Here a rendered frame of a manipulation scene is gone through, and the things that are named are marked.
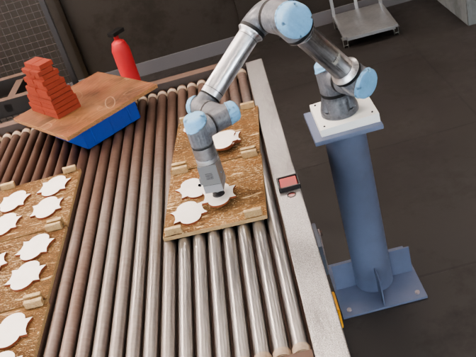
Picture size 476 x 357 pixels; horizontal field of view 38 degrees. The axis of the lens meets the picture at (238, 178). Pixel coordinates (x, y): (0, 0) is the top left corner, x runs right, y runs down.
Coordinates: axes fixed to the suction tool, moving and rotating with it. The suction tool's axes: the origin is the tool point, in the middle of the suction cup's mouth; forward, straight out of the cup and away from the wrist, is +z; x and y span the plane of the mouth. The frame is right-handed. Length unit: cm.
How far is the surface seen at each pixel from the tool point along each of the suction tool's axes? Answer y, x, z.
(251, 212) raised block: 13.7, 12.1, -0.6
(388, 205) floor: -114, 55, 95
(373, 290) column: -46, 42, 93
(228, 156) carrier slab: -29.4, 0.0, 1.3
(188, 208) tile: 3.2, -11.0, 0.4
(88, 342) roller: 58, -34, 4
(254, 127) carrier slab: -48.4, 9.1, 1.4
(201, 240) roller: 18.9, -5.0, 3.2
